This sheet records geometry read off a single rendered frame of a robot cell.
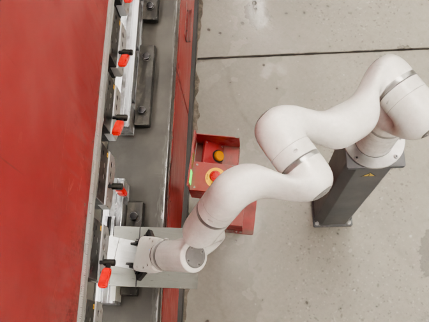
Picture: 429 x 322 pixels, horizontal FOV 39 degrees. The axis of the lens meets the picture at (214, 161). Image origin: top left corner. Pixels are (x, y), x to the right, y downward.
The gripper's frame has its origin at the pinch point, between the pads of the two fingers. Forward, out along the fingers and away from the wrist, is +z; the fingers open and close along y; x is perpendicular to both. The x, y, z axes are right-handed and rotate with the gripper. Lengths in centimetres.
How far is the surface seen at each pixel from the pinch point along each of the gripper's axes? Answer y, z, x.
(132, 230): -7.2, 4.2, -0.5
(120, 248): -1.2, 5.6, -2.4
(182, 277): 3.6, -7.4, 13.4
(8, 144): -4, -64, -61
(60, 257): 9, -39, -38
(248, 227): -33, 60, 87
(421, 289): -20, 9, 150
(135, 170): -29.0, 17.9, 2.7
